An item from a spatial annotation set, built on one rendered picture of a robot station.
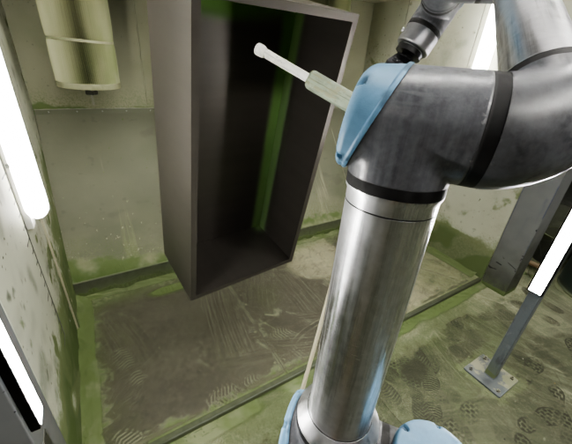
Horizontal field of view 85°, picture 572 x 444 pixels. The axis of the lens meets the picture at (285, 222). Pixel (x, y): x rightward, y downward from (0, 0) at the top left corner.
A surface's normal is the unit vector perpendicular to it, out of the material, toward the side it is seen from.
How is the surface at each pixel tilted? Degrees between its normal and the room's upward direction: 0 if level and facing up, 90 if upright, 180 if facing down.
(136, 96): 90
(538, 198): 90
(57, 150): 57
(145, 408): 0
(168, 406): 0
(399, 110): 73
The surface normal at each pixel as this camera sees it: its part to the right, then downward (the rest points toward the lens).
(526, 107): -0.11, -0.10
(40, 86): 0.52, 0.43
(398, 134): -0.37, 0.38
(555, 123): 0.06, 0.14
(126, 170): 0.47, -0.12
